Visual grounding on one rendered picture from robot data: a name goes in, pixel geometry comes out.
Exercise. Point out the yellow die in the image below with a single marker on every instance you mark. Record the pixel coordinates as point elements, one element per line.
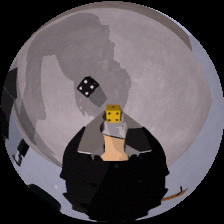
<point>113,113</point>

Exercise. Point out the tan square mat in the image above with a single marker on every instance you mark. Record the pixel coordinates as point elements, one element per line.
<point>114,150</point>

